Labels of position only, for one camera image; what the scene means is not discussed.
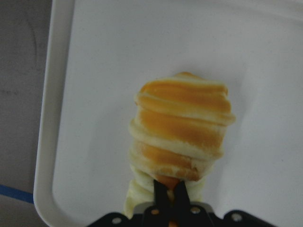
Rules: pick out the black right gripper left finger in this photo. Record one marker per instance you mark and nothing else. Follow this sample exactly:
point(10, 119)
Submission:
point(161, 202)

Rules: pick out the white rectangular tray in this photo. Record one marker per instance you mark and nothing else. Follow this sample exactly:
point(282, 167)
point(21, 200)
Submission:
point(102, 52)

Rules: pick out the striped bread roll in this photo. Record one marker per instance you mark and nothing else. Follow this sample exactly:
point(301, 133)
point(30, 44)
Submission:
point(178, 134)

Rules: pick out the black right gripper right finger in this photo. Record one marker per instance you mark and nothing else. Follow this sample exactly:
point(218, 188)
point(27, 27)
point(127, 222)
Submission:
point(181, 202)

